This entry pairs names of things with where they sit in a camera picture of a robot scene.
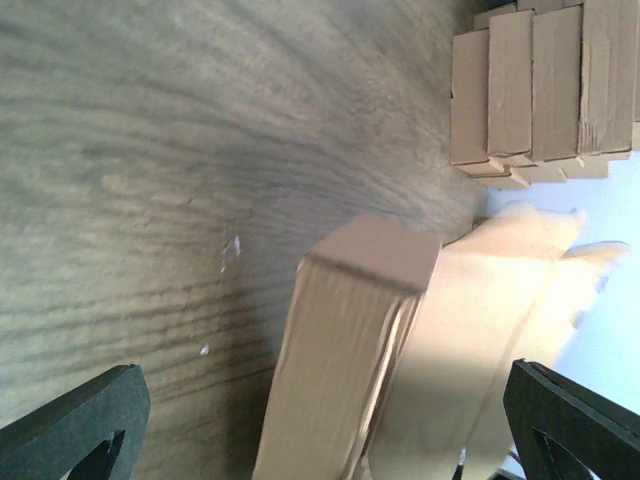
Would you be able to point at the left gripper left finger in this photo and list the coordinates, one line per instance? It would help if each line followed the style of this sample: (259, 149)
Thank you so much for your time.
(95, 431)

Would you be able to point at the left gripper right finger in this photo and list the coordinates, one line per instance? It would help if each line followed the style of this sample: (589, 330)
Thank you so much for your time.
(562, 430)

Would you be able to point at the cardboard box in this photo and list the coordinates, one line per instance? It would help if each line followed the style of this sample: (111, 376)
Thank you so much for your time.
(397, 348)

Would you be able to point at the large bottom folded box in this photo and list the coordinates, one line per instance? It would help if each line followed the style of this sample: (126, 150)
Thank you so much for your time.
(469, 105)

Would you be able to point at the large folded box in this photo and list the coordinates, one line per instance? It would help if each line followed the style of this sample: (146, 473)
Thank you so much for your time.
(556, 84)
(510, 91)
(610, 33)
(469, 105)

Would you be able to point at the large top folded box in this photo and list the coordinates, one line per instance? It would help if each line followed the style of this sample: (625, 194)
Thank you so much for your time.
(610, 33)

